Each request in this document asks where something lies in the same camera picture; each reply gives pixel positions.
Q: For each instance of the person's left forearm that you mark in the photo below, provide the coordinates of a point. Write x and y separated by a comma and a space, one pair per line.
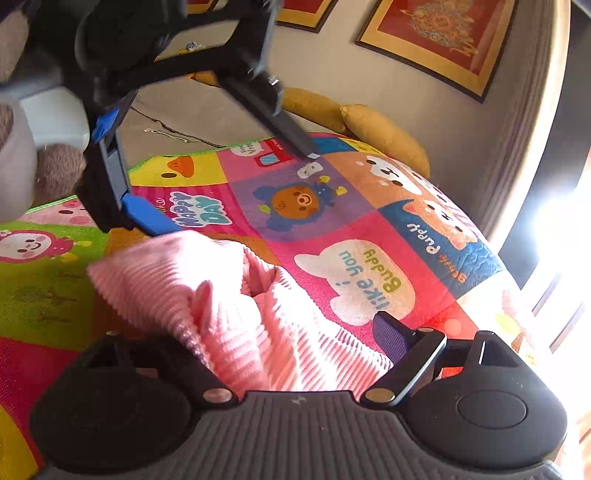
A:
14, 157

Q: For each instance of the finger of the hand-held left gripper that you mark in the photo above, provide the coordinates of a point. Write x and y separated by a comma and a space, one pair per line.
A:
108, 184
258, 99

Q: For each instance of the grey curtain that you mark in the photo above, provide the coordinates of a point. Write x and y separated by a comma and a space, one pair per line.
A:
526, 115

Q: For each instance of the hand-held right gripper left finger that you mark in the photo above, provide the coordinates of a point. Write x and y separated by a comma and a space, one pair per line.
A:
203, 383

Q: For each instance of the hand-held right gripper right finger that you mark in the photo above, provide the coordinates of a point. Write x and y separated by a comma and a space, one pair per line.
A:
392, 339

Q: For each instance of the yellow pillow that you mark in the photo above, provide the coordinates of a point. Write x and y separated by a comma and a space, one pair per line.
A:
205, 78
388, 136
314, 108

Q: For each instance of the brown fuzzy cloth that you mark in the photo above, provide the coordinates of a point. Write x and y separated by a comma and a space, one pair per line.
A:
60, 173

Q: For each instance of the large framed wall picture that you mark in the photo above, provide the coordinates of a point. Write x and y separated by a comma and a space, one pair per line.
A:
438, 41

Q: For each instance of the colourful cartoon play mat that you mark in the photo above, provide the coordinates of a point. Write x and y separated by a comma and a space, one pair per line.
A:
323, 221

